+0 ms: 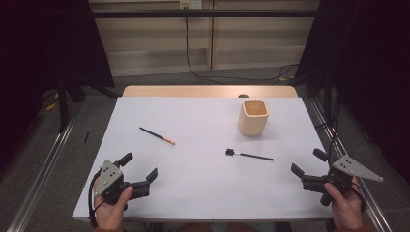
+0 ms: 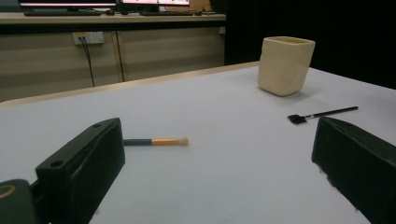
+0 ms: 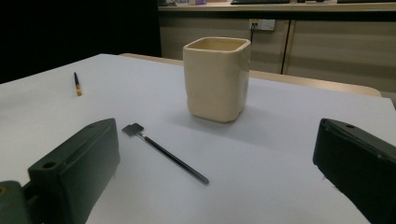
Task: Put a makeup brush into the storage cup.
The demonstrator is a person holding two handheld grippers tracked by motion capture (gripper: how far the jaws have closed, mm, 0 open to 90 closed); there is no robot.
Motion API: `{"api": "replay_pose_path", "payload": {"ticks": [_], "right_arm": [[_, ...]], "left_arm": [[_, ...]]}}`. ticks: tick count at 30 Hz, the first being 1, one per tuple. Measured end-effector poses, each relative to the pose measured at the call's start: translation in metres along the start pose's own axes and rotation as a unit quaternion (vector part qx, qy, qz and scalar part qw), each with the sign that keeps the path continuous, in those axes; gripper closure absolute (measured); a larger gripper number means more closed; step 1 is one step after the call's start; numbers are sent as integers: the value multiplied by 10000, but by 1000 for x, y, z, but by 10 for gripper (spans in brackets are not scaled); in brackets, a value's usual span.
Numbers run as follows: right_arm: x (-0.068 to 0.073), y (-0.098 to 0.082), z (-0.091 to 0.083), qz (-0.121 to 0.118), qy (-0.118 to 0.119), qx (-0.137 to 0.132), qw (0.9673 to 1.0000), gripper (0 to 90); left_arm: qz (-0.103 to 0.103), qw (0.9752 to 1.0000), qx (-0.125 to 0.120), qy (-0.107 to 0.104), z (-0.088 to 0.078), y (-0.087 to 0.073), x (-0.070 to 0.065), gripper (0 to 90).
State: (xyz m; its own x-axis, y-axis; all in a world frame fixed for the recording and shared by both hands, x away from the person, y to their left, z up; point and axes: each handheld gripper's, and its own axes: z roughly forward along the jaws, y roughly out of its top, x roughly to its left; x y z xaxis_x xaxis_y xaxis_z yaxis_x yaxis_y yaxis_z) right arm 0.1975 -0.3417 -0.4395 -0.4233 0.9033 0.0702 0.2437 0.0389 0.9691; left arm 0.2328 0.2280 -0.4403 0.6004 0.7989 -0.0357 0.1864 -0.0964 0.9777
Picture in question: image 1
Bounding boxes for beige square cup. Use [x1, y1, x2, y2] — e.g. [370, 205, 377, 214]
[238, 99, 270, 137]

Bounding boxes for left hand-held gripper black cable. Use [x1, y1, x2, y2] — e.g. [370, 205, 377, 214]
[87, 169, 107, 230]

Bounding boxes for person's left hand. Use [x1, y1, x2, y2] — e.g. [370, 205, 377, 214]
[94, 186, 134, 231]

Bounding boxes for white wall socket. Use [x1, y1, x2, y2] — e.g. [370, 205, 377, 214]
[179, 0, 203, 10]

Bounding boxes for black metal stand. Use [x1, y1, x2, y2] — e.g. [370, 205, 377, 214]
[57, 75, 71, 132]

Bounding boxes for black makeup brush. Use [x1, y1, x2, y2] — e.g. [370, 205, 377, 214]
[225, 148, 275, 161]

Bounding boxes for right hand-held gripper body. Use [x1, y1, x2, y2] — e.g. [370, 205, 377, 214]
[302, 154, 384, 207]

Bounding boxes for hand-held gripper black cable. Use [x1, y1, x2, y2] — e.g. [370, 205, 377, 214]
[349, 182, 368, 214]
[87, 169, 107, 230]

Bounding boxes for yellow cable on floor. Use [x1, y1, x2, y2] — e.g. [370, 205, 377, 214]
[44, 100, 61, 112]

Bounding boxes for white table mat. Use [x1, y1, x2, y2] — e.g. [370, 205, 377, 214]
[71, 96, 334, 223]

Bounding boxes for person's right hand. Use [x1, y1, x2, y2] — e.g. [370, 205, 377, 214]
[323, 177, 365, 231]

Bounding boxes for long black wall cable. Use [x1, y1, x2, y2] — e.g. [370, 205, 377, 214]
[184, 8, 301, 85]

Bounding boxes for black curtain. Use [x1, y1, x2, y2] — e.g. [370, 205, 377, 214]
[0, 0, 115, 175]
[294, 0, 410, 187]

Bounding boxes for black pencil with orange end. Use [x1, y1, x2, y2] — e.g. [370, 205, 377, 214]
[138, 127, 177, 146]

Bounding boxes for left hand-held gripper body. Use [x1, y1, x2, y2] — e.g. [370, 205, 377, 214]
[94, 159, 151, 205]

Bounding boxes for black horizontal metal bar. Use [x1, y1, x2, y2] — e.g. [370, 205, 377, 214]
[91, 9, 320, 18]

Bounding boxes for aluminium floor rail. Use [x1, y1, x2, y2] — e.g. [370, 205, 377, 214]
[6, 102, 83, 232]
[308, 98, 394, 232]

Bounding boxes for right hand-held gripper black cable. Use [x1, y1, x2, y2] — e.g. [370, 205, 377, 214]
[349, 182, 368, 214]

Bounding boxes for light wooden table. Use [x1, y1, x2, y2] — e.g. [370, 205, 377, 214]
[122, 85, 299, 99]

